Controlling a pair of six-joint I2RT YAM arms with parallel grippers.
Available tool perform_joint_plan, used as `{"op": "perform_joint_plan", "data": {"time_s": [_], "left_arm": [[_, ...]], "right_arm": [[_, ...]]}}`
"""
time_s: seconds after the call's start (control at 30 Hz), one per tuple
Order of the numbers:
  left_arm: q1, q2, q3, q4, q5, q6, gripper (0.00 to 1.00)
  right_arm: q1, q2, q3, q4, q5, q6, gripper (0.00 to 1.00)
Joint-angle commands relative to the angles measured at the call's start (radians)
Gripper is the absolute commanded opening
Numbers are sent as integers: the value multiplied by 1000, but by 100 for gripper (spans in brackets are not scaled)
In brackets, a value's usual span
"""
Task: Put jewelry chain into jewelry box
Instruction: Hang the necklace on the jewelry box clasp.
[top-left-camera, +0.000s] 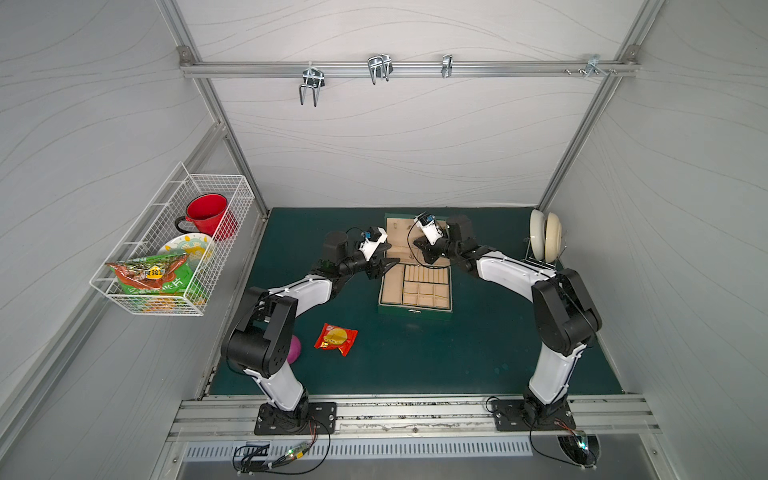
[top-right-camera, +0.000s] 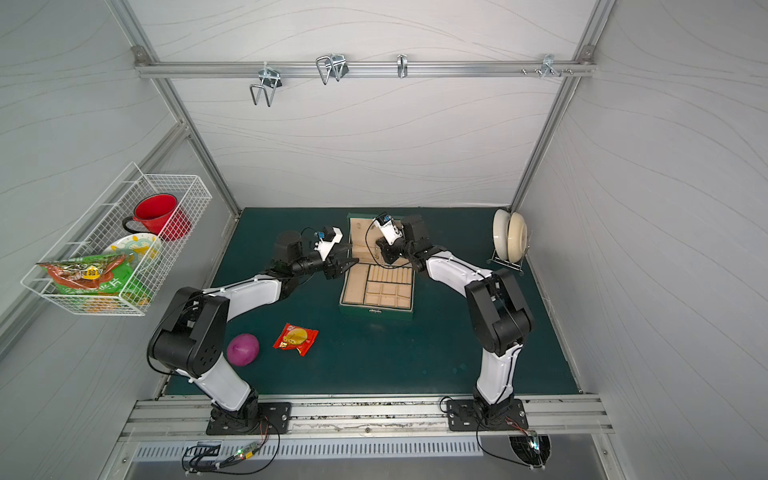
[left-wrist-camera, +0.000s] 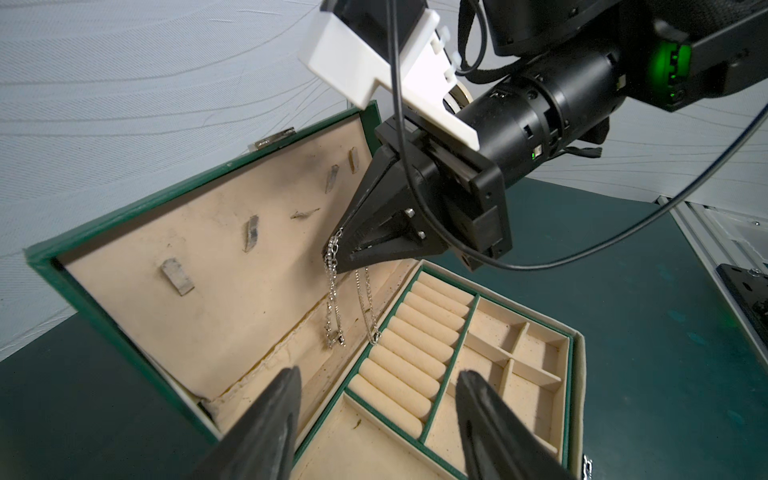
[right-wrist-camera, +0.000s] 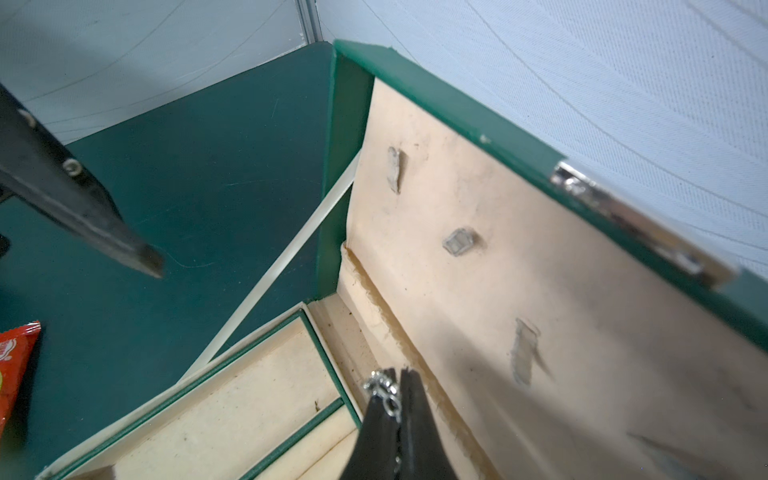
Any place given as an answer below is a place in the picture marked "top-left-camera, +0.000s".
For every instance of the metal plate rack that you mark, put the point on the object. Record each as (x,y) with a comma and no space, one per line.
(529,257)

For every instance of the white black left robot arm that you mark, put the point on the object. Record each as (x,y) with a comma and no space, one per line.
(258,338)

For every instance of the small metal hook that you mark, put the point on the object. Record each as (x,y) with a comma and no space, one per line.
(446,66)

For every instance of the cream plate left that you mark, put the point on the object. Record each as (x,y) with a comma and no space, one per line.
(537,230)

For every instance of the red yellow snack packet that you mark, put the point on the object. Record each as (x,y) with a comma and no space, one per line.
(336,338)

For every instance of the green red snack bag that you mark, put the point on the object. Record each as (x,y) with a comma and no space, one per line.
(165,274)

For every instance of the metal double hook left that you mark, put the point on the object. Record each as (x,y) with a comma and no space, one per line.
(313,80)

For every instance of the horizontal aluminium rail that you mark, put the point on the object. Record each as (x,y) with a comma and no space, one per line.
(402,69)

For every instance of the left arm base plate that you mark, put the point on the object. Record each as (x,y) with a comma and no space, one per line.
(307,418)

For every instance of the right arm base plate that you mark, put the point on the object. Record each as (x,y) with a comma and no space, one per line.
(528,414)

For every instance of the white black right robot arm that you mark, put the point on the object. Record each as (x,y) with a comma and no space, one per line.
(566,318)

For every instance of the green jewelry box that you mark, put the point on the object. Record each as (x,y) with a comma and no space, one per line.
(414,288)

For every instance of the purple ball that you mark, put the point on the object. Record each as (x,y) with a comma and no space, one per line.
(295,349)

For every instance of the metal double hook middle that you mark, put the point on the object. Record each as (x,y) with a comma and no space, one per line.
(380,67)

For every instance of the metal double hook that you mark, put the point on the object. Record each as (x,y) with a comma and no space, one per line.
(380,67)
(313,80)

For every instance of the white patterned plate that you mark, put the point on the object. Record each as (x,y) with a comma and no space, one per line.
(198,247)

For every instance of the red mug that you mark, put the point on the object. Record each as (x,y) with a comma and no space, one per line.
(209,214)

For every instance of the metal hook right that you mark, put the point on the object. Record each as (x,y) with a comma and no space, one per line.
(592,68)

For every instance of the cream plate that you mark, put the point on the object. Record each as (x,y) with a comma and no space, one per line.
(553,238)
(537,230)

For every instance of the white wire basket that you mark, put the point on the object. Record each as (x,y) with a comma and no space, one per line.
(155,227)

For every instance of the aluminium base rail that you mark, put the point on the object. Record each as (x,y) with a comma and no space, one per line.
(410,416)

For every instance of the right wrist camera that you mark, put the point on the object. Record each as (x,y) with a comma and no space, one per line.
(430,228)

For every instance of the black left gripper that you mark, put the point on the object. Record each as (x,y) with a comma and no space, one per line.
(373,265)

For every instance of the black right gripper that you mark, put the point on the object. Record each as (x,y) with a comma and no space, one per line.
(432,251)

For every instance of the cream plate right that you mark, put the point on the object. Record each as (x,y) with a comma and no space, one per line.
(553,238)

